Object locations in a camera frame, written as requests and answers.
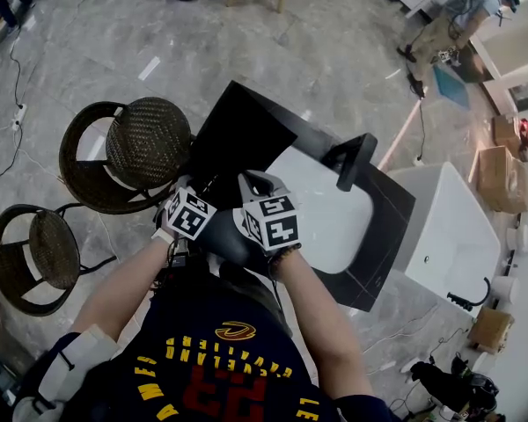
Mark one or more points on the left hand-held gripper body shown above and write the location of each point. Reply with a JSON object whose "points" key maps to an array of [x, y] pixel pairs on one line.
{"points": [[188, 214]]}

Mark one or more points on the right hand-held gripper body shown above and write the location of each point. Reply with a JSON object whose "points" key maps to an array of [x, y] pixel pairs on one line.
{"points": [[273, 224]]}

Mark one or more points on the black bag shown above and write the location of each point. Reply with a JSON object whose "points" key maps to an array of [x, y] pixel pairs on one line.
{"points": [[239, 141]]}

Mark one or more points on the person's right forearm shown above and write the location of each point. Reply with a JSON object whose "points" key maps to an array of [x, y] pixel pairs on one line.
{"points": [[321, 323]]}

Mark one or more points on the person's left forearm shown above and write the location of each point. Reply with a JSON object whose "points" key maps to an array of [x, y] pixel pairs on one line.
{"points": [[123, 284]]}

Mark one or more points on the white wrist band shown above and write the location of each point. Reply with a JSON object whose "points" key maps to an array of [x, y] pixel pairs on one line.
{"points": [[163, 235]]}

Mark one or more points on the white sink basin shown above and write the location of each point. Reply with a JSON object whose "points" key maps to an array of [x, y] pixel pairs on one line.
{"points": [[330, 218]]}

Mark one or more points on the large brown wicker chair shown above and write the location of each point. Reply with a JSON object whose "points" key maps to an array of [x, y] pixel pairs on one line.
{"points": [[147, 141]]}

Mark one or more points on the black sink faucet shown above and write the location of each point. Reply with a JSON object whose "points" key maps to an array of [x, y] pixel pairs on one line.
{"points": [[354, 158]]}

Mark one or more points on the black vanity counter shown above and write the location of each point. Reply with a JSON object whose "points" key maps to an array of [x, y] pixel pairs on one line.
{"points": [[378, 231]]}

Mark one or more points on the small brown wicker chair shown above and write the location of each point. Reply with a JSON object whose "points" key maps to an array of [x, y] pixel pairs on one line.
{"points": [[53, 249]]}

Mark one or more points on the person's navy jersey torso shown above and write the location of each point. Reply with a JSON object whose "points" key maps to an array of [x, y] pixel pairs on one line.
{"points": [[211, 358]]}

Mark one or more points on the white bathtub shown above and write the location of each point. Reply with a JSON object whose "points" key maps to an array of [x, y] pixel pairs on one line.
{"points": [[453, 240]]}

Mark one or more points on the white power strip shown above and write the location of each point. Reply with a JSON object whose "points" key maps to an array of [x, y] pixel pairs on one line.
{"points": [[19, 117]]}

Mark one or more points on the black floor tool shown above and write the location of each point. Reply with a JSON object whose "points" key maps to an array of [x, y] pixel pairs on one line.
{"points": [[416, 87]]}

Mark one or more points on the black bathtub faucet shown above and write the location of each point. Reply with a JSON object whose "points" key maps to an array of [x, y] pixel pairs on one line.
{"points": [[471, 301]]}

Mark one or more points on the blue mat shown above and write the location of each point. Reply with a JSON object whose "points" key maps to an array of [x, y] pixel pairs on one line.
{"points": [[453, 87]]}

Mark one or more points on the large cardboard box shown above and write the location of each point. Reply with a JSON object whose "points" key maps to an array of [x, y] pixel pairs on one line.
{"points": [[501, 180]]}

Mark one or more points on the black backpack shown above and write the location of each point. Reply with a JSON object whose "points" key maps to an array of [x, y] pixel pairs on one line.
{"points": [[449, 387]]}

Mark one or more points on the white paper roll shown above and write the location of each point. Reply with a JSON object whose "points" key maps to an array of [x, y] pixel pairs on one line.
{"points": [[506, 289], [519, 237]]}

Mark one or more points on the small cardboard box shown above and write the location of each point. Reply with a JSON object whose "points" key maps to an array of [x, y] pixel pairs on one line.
{"points": [[506, 130]]}

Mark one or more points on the red object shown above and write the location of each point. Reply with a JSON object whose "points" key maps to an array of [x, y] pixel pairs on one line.
{"points": [[527, 132]]}

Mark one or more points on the white counter unit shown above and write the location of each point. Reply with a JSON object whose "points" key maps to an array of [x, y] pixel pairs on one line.
{"points": [[510, 60]]}

